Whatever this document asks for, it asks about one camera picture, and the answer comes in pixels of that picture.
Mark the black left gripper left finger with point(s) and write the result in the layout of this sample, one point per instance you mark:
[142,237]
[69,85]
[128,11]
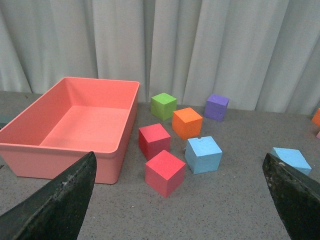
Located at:
[57,210]

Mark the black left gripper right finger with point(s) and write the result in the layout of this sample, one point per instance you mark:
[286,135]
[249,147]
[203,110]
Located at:
[296,197]

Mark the light blue foam cube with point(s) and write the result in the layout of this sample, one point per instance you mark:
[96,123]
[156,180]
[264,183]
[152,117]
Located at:
[202,154]
[292,157]

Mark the orange foam cube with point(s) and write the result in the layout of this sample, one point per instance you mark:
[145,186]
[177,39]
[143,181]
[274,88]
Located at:
[316,117]
[187,123]

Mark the pink plastic bin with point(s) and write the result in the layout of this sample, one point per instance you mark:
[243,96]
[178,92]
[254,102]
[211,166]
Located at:
[75,117]

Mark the purple foam cube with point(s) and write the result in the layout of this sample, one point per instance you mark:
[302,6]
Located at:
[216,107]

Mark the dark red foam cube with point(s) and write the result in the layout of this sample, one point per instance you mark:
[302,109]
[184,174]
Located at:
[153,139]

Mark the white curtain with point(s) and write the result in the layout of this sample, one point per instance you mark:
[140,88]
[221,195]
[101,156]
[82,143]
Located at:
[263,55]

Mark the green foam cube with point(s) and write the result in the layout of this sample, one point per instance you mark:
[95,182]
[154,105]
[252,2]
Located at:
[163,105]

